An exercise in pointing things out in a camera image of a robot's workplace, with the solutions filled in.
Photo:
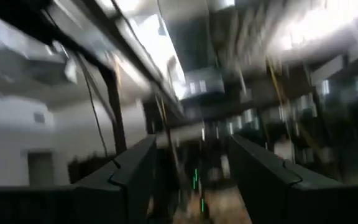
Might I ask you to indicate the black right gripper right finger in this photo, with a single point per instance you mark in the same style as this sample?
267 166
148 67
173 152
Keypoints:
259 180

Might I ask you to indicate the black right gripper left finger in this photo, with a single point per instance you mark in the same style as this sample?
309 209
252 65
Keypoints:
135 174

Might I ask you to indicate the black aluminium rig frame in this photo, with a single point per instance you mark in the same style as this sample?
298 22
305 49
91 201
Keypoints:
117 124

